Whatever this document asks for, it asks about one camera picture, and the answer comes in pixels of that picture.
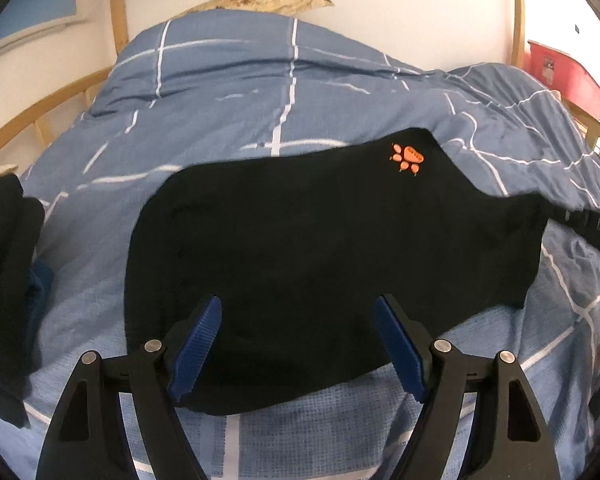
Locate red storage bin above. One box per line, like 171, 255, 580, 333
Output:
526, 40, 600, 111

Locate blue window blind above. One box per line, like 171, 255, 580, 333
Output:
0, 0, 81, 53

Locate wooden bunk bed frame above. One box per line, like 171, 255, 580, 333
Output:
0, 0, 600, 166

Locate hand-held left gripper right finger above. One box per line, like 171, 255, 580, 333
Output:
372, 294, 561, 480

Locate black pants with paw print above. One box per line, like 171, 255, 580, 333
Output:
124, 127, 600, 417

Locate dark folded garment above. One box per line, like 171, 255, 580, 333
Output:
0, 174, 46, 428

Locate blue checked duvet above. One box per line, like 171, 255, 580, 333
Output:
0, 14, 600, 480

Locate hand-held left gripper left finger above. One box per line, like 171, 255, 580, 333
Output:
36, 294, 223, 480

